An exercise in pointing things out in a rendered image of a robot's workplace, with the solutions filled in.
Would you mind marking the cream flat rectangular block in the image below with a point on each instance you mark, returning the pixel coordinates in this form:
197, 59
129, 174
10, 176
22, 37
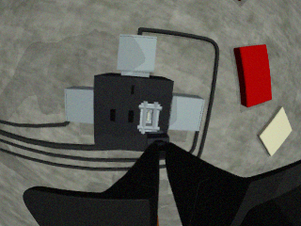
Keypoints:
275, 131

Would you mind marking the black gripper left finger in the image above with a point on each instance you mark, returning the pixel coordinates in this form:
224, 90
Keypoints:
131, 201

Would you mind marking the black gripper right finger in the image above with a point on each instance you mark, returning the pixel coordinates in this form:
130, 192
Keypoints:
209, 196

